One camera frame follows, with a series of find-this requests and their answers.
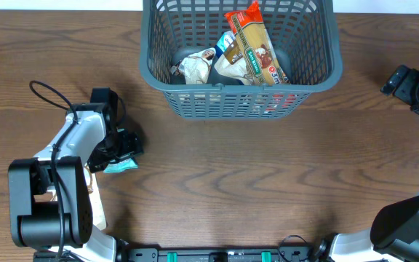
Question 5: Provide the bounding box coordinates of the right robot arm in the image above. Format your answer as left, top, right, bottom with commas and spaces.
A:
312, 65, 419, 261

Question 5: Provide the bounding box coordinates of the orange spaghetti packet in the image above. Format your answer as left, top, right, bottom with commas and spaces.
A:
225, 1, 291, 85

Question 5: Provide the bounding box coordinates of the beige snack pouch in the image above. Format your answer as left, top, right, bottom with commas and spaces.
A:
49, 163, 108, 231
170, 47, 216, 84
214, 40, 254, 85

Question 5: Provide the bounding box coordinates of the blue tissue multipack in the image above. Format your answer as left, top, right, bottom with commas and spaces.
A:
215, 31, 236, 58

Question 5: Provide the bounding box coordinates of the grey plastic basket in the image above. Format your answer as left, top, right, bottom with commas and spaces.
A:
140, 0, 343, 119

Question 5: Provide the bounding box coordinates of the teal wipes packet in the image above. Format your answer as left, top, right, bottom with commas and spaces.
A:
103, 158, 138, 174

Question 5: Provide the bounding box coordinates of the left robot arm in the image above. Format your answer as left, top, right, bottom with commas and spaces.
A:
8, 88, 143, 261

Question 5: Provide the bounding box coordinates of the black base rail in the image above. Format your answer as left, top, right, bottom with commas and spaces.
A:
33, 246, 327, 262

